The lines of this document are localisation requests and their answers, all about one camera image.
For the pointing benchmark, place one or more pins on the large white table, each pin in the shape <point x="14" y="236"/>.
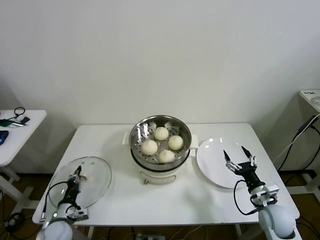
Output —
<point x="162" y="205"/>

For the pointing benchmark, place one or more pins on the steel perforated steamer basket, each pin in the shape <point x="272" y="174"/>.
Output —
<point x="140" y="135"/>

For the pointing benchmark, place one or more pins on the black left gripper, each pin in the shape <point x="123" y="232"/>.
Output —
<point x="72" y="192"/>

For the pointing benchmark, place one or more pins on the white round plate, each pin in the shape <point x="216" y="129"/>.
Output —
<point x="212" y="162"/>

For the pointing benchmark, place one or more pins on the blue computer mouse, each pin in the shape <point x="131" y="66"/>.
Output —
<point x="3" y="137"/>

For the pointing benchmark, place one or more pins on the small white side table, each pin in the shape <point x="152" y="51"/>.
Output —
<point x="25" y="140"/>

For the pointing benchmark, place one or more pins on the clear round dish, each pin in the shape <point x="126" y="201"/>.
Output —
<point x="317" y="100"/>

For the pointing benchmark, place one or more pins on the black power adapter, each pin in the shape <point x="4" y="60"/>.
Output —
<point x="306" y="124"/>

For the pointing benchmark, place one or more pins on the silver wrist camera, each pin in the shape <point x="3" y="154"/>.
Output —
<point x="267" y="193"/>
<point x="80" y="215"/>

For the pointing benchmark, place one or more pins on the white electric cooker pot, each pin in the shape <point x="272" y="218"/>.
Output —
<point x="160" y="176"/>

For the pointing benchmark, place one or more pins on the white floor power strip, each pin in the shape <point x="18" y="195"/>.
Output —
<point x="150" y="236"/>

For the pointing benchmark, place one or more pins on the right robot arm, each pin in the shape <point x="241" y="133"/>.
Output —
<point x="275" y="222"/>

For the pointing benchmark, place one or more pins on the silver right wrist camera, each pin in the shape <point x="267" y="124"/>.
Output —
<point x="267" y="193"/>

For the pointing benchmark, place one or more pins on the small black device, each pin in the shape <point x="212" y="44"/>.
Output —
<point x="25" y="120"/>

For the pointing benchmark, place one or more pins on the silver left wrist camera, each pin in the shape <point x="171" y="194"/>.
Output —
<point x="80" y="215"/>

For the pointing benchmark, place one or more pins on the black floor bar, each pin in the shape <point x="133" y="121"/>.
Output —
<point x="295" y="172"/>

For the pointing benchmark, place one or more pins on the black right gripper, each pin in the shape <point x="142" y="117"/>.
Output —
<point x="248" y="175"/>

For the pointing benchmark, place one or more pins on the white steamed baozi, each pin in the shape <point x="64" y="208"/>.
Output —
<point x="149" y="147"/>
<point x="160" y="133"/>
<point x="166" y="156"/>
<point x="175" y="143"/>

